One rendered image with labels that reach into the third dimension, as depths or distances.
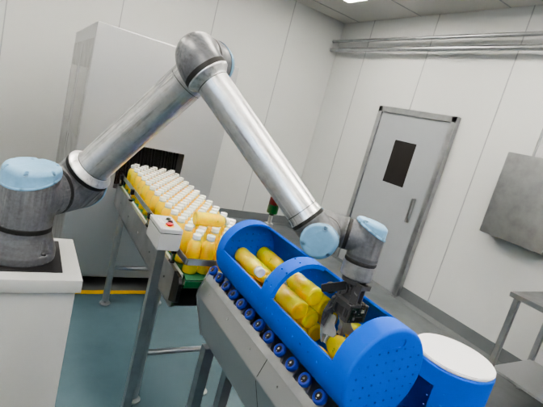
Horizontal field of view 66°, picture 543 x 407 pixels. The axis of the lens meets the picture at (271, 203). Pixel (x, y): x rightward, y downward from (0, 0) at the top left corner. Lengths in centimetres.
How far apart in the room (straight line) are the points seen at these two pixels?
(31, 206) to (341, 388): 94
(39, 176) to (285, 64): 564
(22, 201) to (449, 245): 439
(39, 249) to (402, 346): 103
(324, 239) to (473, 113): 425
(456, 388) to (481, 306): 326
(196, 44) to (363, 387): 96
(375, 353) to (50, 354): 91
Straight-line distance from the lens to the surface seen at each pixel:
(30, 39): 572
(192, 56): 107
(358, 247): 115
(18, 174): 128
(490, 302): 478
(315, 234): 100
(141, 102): 128
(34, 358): 142
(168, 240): 187
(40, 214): 131
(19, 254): 133
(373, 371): 118
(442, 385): 160
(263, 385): 146
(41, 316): 135
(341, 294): 123
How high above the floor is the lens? 166
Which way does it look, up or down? 11 degrees down
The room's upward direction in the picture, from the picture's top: 15 degrees clockwise
